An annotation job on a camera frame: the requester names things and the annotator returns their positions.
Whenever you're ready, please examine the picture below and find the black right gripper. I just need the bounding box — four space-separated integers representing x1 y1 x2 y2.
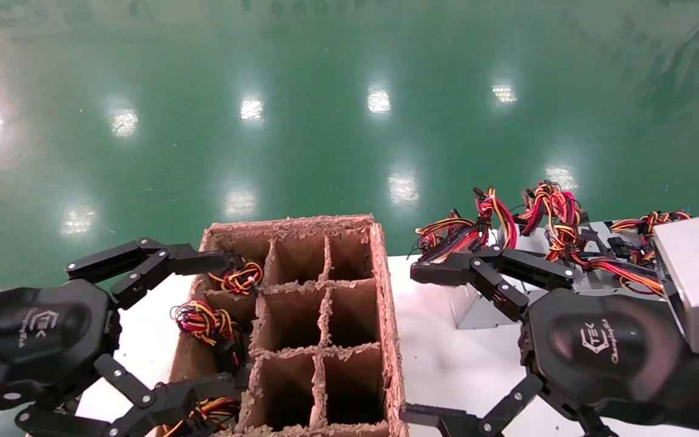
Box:
399 246 699 437

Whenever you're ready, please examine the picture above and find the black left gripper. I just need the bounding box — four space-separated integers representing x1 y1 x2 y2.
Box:
0 239 252 437

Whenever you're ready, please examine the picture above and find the brown cardboard divider box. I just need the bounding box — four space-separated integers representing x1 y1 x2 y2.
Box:
155 214 410 437

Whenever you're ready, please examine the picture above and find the wire bundle at box bottom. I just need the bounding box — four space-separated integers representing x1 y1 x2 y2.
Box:
161 398 242 437

